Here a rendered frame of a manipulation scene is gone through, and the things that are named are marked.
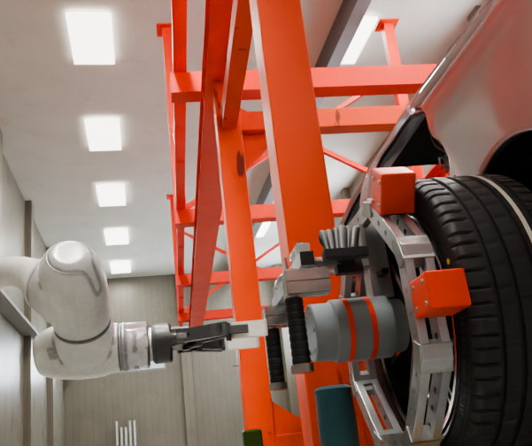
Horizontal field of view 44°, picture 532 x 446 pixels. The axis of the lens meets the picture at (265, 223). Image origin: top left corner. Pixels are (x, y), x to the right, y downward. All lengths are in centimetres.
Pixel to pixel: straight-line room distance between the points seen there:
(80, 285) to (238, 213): 305
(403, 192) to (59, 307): 72
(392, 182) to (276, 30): 113
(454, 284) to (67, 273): 66
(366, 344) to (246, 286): 258
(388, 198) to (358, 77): 404
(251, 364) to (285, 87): 205
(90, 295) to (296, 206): 109
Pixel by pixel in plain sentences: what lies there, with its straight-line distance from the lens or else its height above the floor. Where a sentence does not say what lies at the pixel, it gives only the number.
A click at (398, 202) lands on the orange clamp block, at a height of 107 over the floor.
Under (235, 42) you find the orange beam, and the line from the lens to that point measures 354.
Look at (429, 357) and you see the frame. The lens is 127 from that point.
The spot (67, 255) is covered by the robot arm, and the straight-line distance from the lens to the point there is 113.
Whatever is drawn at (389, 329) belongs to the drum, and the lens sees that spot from 147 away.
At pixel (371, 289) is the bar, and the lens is 153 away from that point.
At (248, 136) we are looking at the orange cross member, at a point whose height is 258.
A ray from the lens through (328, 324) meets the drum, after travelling 144.
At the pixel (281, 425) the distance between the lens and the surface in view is 392.
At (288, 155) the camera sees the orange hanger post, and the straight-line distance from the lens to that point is 216.
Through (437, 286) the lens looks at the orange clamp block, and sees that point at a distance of 120.
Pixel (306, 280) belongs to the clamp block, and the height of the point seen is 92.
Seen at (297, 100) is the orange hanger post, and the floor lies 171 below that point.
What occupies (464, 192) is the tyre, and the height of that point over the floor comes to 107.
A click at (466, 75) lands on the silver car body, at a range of 206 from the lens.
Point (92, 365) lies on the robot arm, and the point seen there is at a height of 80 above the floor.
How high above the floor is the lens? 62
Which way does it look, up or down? 19 degrees up
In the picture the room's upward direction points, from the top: 7 degrees counter-clockwise
